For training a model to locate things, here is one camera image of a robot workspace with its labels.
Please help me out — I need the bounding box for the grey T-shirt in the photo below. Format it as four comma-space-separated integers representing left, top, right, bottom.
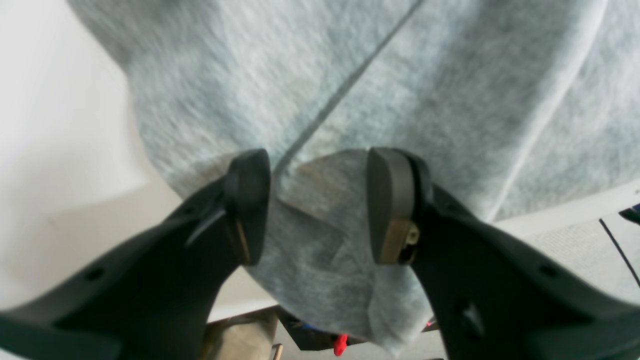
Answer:
70, 0, 639, 354

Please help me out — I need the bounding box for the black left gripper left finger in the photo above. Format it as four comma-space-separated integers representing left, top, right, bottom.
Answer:
0, 149, 271, 360

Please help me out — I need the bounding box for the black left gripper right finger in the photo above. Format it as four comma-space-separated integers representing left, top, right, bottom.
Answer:
366, 147, 640, 360

